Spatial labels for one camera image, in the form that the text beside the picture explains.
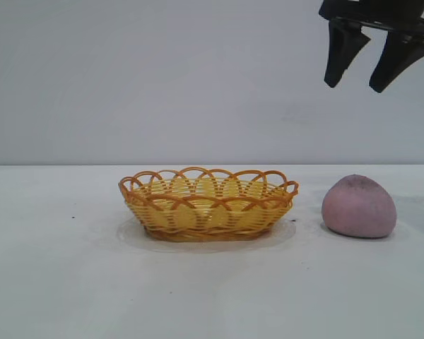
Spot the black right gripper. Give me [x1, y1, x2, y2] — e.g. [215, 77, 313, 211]
[317, 0, 424, 94]

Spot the pink peach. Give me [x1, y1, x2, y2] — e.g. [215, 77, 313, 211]
[321, 173, 399, 240]

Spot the yellow woven wicker basket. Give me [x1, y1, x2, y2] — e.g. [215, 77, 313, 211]
[118, 166, 300, 244]

